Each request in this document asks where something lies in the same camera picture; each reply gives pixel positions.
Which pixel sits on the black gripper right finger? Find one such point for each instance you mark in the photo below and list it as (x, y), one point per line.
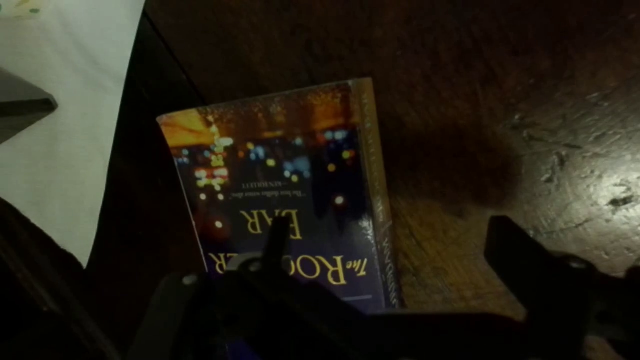
(532, 273)

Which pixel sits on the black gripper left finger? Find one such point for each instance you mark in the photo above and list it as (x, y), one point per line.
(276, 243)

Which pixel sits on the dark wooden secretary cabinet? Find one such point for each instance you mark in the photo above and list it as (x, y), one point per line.
(500, 101)

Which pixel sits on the white paper sheet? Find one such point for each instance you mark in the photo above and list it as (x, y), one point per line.
(60, 146)

